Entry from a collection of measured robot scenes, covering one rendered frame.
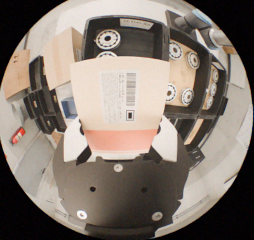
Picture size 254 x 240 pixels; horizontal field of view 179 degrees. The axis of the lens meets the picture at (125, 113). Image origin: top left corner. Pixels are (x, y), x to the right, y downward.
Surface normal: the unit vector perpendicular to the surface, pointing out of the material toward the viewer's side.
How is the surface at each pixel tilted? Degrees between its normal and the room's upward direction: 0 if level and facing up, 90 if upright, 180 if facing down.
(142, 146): 0
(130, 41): 0
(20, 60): 74
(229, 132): 90
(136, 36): 0
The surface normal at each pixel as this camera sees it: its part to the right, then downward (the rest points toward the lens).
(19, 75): 0.98, 0.09
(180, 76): 0.04, 0.48
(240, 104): -1.00, 0.01
